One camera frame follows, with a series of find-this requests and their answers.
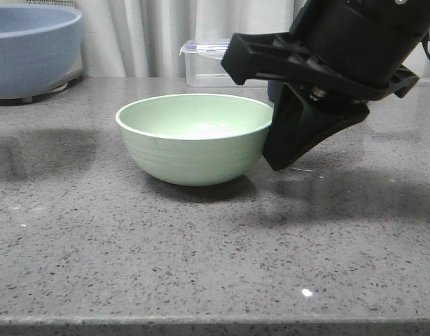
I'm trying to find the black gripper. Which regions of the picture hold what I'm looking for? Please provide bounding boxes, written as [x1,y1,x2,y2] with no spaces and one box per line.
[221,1,430,171]

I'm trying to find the light green bowl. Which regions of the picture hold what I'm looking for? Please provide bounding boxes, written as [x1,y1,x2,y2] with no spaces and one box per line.
[116,93,273,186]

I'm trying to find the light blue bowl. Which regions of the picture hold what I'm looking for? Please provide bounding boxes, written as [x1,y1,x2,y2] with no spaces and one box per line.
[0,4,83,99]

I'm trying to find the dark blue saucepan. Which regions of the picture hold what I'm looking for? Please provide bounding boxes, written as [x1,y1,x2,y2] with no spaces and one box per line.
[267,80,279,102]

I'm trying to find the clear plastic storage container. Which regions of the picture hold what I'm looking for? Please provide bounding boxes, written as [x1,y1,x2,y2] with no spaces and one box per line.
[179,39,268,88]

